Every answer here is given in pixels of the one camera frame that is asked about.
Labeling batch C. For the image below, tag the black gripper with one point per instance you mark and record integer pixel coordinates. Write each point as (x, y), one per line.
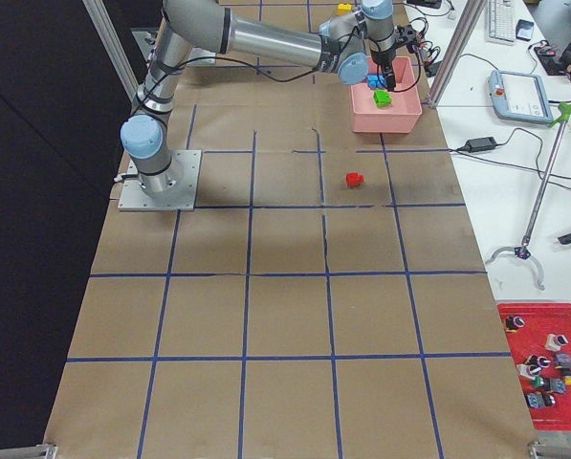
(380, 55)

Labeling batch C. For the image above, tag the blue toy block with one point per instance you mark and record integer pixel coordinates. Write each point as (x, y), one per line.
(375, 82)

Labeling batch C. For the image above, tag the green toy block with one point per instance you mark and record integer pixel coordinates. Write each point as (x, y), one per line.
(382, 98)

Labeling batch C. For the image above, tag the red toy block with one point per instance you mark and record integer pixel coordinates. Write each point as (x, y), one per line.
(354, 179)

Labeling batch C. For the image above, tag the pink plastic box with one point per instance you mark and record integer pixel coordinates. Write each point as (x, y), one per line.
(376, 110)

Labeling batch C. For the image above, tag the yellow toy block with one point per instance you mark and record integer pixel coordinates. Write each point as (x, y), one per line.
(344, 8)

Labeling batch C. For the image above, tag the black power adapter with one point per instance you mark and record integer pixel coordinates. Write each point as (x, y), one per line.
(480, 144)

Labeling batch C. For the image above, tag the white keyboard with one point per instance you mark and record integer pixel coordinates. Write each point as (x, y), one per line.
(500, 25)

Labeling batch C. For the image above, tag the teach pendant tablet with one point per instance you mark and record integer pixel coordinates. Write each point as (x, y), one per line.
(520, 97)

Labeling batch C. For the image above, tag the red tray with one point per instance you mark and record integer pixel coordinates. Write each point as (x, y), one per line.
(539, 336)

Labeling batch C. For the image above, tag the aluminium frame post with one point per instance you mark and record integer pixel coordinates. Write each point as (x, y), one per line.
(462, 33)

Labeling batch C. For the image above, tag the green handled grabber tool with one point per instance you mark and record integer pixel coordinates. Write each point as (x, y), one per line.
(522, 250)

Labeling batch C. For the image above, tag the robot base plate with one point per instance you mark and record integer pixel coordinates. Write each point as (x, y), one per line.
(173, 189)

